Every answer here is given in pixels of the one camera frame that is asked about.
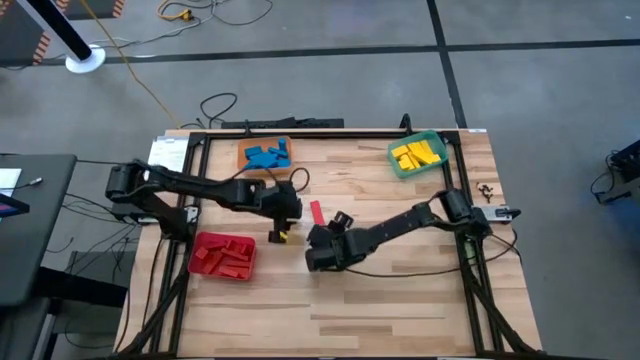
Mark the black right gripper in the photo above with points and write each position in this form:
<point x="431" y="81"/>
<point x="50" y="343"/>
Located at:
<point x="335" y="250"/>

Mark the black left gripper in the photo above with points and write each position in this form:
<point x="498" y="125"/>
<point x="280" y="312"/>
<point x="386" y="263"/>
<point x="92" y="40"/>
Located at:
<point x="285" y="202"/>

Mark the long red block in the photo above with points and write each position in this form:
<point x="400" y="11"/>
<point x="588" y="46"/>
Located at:
<point x="317" y="212"/>

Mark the long blue block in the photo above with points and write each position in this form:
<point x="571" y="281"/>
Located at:
<point x="256" y="164"/>
<point x="266" y="159"/>

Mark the red plastic bin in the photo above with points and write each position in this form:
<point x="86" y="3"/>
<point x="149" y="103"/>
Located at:
<point x="220" y="237"/>

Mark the yellow block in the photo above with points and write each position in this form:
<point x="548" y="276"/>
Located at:
<point x="426" y="148"/>
<point x="415" y="149"/>
<point x="432" y="158"/>
<point x="405" y="163"/>
<point x="400" y="150"/>

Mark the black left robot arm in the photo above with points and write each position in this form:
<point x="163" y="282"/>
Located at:
<point x="200" y="186"/>

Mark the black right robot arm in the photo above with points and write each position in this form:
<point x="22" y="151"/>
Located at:
<point x="400" y="225"/>

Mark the orange translucent plastic bin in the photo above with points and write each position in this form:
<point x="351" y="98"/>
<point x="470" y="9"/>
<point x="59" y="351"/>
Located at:
<point x="265" y="171"/>

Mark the black power strip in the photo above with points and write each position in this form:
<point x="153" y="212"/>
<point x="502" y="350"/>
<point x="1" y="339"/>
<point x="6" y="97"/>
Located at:
<point x="310" y="123"/>

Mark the teal translucent plastic bin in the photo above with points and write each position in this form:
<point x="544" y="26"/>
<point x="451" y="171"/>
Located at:
<point x="417" y="173"/>

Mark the white booklet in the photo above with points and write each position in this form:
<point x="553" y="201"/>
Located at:
<point x="170" y="150"/>

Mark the black desk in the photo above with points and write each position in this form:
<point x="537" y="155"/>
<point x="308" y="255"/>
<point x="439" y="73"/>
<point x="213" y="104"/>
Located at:
<point x="35" y="240"/>

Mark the hazard-striped dark platform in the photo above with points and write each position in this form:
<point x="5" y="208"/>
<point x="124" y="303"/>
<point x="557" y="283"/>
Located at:
<point x="15" y="40"/>
<point x="95" y="7"/>

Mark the dark tablet screen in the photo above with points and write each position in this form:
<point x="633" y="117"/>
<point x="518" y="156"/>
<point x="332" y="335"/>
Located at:
<point x="10" y="206"/>

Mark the white paper sheet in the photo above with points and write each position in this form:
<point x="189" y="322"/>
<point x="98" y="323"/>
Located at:
<point x="9" y="180"/>

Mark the black aluminium table frame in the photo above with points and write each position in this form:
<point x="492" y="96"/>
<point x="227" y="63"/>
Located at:
<point x="325" y="135"/>

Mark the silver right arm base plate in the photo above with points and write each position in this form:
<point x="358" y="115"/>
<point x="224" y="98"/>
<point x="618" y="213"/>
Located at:
<point x="495" y="213"/>

